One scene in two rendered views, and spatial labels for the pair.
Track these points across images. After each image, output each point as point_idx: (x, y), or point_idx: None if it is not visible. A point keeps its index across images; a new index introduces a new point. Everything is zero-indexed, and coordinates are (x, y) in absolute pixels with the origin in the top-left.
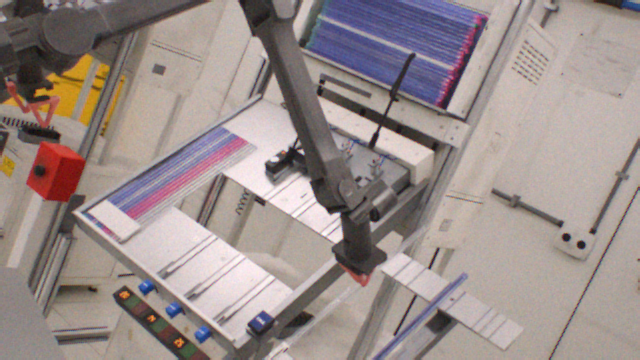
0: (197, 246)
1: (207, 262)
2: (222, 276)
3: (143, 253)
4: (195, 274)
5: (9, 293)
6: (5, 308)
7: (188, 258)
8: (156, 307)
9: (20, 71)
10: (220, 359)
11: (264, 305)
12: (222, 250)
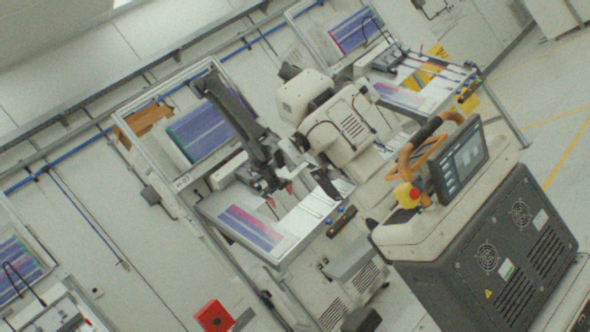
0: (304, 209)
1: (314, 204)
2: (322, 197)
3: (307, 228)
4: (320, 206)
5: (347, 251)
6: (360, 241)
7: (312, 211)
8: (295, 283)
9: (277, 178)
10: (327, 248)
11: (337, 182)
12: (307, 200)
